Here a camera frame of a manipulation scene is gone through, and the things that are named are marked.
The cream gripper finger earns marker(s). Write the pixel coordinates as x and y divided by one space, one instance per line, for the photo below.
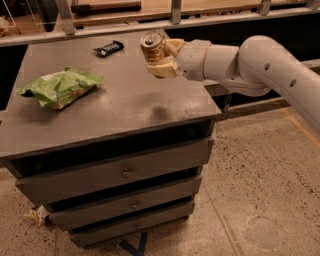
173 46
167 67

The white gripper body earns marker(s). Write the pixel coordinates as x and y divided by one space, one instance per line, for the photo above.
192 60

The orange soda can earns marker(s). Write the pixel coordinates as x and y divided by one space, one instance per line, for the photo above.
153 46

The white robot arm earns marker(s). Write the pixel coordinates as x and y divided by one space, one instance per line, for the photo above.
256 67

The dark candy bar wrapper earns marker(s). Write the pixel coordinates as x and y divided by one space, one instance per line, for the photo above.
109 49

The grey drawer cabinet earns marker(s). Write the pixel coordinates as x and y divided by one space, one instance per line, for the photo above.
131 113

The green chip bag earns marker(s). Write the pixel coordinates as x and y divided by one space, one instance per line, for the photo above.
60 89

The top grey drawer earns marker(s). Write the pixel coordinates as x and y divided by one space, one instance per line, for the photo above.
67 184

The grey drawer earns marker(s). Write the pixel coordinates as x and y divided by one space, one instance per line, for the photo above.
132 225
67 184
125 204

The middle grey drawer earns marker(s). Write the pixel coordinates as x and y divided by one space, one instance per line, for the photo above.
125 204

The bottom grey drawer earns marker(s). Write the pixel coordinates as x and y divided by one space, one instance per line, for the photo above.
132 225

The crumpled paper scrap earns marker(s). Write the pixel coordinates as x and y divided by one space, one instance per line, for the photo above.
39 214

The metal railing frame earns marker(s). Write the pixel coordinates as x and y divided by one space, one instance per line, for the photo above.
222 22

